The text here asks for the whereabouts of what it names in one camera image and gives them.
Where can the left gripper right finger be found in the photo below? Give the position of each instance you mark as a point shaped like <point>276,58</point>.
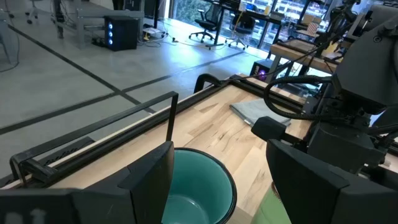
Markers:
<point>311,199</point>

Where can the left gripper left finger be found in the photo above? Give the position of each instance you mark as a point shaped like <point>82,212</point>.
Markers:
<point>146,193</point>

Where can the green and white mug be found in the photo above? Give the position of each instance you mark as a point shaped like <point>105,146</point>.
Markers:
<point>267,211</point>

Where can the teal ceramic mug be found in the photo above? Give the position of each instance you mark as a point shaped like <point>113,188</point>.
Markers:
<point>199,186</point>

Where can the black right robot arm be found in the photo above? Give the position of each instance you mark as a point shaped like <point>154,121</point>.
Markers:
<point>367,62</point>

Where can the grey folded cloth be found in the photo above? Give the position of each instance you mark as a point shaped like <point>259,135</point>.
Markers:
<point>258,110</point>

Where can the wooden workbench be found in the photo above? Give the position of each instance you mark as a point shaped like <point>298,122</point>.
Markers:
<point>292,53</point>

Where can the computer tower with purple light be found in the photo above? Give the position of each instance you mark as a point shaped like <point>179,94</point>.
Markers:
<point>262,70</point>

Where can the black office chair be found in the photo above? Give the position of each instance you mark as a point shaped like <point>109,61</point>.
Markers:
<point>206,23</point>
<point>244,28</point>

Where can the computer tower with blue lights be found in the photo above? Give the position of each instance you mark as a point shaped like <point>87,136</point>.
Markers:
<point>122,34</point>

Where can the black aluminium table frame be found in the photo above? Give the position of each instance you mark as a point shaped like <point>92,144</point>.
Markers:
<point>140,127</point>

